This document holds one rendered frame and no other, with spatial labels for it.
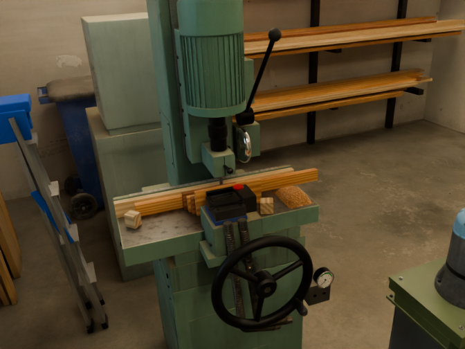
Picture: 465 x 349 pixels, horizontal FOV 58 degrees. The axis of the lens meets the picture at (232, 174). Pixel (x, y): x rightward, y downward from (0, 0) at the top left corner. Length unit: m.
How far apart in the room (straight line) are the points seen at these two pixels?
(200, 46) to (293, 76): 3.02
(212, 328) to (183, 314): 0.12
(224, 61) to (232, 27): 0.09
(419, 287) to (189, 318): 0.73
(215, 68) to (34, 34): 2.49
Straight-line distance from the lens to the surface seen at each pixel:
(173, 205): 1.31
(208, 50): 1.13
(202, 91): 1.15
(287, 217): 1.28
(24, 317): 2.54
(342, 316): 2.26
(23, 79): 3.54
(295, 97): 3.63
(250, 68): 1.44
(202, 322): 1.39
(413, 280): 1.50
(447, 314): 1.41
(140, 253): 1.19
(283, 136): 4.21
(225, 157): 1.24
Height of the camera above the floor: 1.53
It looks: 25 degrees down
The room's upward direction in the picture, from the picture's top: 3 degrees counter-clockwise
